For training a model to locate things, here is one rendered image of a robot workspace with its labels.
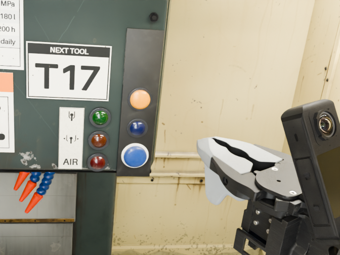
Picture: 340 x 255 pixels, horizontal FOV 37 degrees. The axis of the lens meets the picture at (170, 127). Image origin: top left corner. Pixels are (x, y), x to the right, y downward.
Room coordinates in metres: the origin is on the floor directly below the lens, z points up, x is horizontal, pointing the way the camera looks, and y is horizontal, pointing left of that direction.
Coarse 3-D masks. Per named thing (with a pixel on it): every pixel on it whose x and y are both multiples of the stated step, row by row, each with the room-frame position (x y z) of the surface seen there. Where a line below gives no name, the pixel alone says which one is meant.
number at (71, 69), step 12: (60, 60) 0.57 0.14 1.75; (72, 60) 0.57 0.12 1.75; (84, 60) 0.58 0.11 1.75; (60, 72) 0.57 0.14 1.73; (72, 72) 0.57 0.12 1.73; (84, 72) 0.58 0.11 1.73; (96, 72) 0.58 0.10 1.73; (60, 84) 0.57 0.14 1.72; (72, 84) 0.57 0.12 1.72; (84, 84) 0.58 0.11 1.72; (96, 84) 0.58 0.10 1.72
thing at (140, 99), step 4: (136, 92) 0.59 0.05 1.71; (140, 92) 0.59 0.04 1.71; (144, 92) 0.59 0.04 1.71; (132, 96) 0.58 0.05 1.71; (136, 96) 0.58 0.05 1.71; (140, 96) 0.58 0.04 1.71; (144, 96) 0.59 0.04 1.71; (148, 96) 0.59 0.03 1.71; (132, 100) 0.58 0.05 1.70; (136, 100) 0.58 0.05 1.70; (140, 100) 0.58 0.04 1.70; (144, 100) 0.59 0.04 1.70; (148, 100) 0.59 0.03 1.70; (132, 104) 0.58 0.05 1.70; (136, 104) 0.58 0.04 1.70; (140, 104) 0.58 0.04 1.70; (144, 104) 0.59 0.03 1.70; (148, 104) 0.59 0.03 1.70; (136, 108) 0.59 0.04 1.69; (140, 108) 0.59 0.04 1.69
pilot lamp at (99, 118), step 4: (96, 112) 0.58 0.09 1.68; (100, 112) 0.58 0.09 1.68; (104, 112) 0.58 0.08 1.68; (96, 116) 0.58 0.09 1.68; (100, 116) 0.58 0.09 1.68; (104, 116) 0.58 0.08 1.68; (96, 120) 0.58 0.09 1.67; (100, 120) 0.58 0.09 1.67; (104, 120) 0.58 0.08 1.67; (100, 124) 0.58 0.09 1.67
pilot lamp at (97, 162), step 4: (96, 156) 0.58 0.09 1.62; (92, 160) 0.58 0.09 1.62; (96, 160) 0.58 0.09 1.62; (100, 160) 0.58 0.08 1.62; (104, 160) 0.58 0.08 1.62; (92, 164) 0.58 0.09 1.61; (96, 164) 0.58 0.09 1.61; (100, 164) 0.58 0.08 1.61; (104, 164) 0.58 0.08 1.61; (96, 168) 0.58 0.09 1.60; (100, 168) 0.58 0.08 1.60
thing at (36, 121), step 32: (32, 0) 0.57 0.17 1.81; (64, 0) 0.57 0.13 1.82; (96, 0) 0.58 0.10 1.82; (128, 0) 0.59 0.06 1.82; (160, 0) 0.60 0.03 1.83; (32, 32) 0.57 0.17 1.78; (64, 32) 0.57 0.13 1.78; (96, 32) 0.58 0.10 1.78; (160, 96) 0.61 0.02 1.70; (32, 128) 0.57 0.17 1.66; (96, 128) 0.58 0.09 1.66; (0, 160) 0.56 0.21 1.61; (32, 160) 0.57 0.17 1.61
